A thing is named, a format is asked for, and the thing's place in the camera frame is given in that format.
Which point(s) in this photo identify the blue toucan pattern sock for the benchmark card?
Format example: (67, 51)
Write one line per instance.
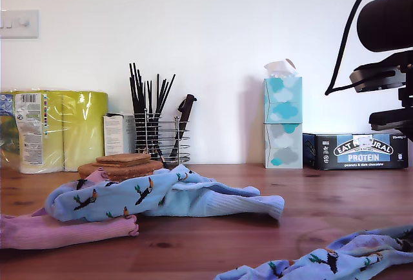
(96, 199)
(322, 257)

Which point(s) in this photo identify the grey cloud tissue box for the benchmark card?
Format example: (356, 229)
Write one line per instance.
(284, 146)

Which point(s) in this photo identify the blue cloud tissue box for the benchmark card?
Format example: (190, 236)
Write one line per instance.
(284, 99)

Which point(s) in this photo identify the black protein bar box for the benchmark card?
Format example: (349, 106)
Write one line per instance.
(364, 157)

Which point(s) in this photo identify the round cork trivet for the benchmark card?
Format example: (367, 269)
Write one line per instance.
(142, 174)
(135, 167)

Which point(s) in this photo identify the white tissue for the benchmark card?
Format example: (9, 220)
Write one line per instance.
(280, 67)

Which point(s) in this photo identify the yellow kitchen roll pack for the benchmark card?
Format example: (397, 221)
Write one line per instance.
(80, 125)

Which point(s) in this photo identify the black stick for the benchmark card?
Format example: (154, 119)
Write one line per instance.
(141, 89)
(136, 83)
(167, 93)
(132, 83)
(151, 96)
(157, 93)

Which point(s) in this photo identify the square cork coaster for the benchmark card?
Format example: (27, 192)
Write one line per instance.
(122, 158)
(129, 164)

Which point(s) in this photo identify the white printed carton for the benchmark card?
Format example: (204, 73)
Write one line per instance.
(113, 135)

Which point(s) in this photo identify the arm grey camera box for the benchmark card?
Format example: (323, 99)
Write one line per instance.
(377, 78)

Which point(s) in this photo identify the white light switch plate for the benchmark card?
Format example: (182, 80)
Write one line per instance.
(19, 23)

